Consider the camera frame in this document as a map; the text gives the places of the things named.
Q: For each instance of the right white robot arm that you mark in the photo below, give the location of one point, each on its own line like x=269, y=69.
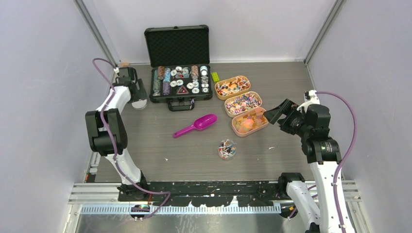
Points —
x=310, y=121

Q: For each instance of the clear round plastic jar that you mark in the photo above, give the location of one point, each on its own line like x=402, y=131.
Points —
x=226, y=149

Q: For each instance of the magenta plastic scoop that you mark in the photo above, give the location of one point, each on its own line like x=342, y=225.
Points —
x=199, y=124

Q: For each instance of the beige tray swirl lollipops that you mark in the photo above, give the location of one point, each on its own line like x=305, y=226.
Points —
x=242, y=103

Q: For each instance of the pink tray popsicle candies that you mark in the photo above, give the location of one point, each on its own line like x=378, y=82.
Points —
x=249, y=122

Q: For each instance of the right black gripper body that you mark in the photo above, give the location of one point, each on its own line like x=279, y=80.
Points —
x=301, y=125

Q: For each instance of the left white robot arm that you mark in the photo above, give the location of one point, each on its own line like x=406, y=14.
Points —
x=107, y=134

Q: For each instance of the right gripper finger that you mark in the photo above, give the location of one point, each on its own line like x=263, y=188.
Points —
x=288, y=123
x=284, y=108

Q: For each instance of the yellow-green small block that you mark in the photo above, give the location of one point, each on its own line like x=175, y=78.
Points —
x=215, y=77

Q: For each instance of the orange tray with lollipops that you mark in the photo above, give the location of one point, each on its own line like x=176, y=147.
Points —
x=231, y=87

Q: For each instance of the black poker chip case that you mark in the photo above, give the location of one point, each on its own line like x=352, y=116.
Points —
x=179, y=58

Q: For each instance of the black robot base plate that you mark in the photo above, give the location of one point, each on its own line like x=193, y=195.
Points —
x=210, y=194

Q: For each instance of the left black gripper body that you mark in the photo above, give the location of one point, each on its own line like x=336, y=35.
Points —
x=133, y=98

